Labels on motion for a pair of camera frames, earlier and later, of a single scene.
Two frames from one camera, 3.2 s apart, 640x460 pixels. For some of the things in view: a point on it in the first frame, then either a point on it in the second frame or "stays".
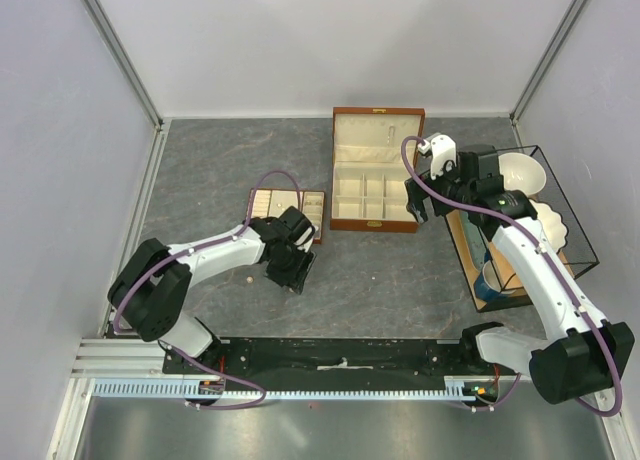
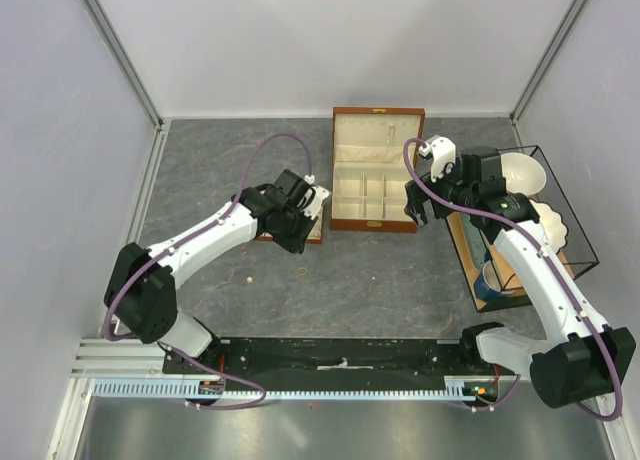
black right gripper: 416,207 stays
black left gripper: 296,277 to 296,244
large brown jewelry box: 369,190 stays
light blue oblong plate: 475,240 stays
